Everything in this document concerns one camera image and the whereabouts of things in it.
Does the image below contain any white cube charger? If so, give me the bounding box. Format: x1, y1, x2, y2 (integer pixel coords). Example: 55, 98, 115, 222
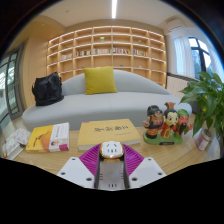
99, 140, 125, 163

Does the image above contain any white wall air conditioner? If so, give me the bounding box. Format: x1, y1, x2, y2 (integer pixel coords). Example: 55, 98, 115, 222
165, 18, 186, 34

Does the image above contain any three-figure cartoon figurine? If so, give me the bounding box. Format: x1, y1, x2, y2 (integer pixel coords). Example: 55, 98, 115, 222
142, 101, 194, 146

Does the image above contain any long ceiling light strip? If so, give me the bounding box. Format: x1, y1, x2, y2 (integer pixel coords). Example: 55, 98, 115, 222
111, 0, 118, 20

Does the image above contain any glass door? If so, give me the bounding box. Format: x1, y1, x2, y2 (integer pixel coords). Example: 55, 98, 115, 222
0, 44, 26, 123

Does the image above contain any black bag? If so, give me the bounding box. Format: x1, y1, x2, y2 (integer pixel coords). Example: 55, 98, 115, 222
31, 71, 65, 107

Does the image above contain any grey curved sofa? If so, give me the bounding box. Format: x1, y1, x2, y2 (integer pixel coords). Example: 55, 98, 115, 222
21, 69, 193, 133

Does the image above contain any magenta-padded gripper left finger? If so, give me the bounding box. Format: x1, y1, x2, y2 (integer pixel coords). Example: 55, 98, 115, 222
56, 143, 102, 190

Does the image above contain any yellow cushion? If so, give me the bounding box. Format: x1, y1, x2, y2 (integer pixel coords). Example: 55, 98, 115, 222
83, 66, 118, 96

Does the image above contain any dark-framed window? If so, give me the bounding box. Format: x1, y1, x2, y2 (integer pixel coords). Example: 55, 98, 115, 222
188, 37, 214, 79

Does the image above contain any white sheer curtain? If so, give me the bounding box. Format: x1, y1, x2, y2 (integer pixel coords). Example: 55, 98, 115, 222
208, 46, 224, 83
173, 35, 196, 79

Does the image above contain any wooden wall shelf unit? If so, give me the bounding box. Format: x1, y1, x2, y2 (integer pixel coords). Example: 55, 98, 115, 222
46, 25, 168, 88

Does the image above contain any large yellow book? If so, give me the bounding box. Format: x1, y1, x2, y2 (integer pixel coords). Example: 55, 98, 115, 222
77, 118, 142, 152

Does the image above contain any small white red cup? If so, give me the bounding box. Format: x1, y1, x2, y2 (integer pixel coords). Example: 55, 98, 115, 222
194, 128, 213, 152

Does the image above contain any yellow and white book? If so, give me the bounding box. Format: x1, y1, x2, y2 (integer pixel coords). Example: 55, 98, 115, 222
25, 121, 71, 153

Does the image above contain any green potted plant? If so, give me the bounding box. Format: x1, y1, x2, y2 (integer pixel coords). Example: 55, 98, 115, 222
179, 70, 224, 138

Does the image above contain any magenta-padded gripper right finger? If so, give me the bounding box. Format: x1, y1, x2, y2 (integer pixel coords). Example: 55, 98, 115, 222
122, 143, 167, 190

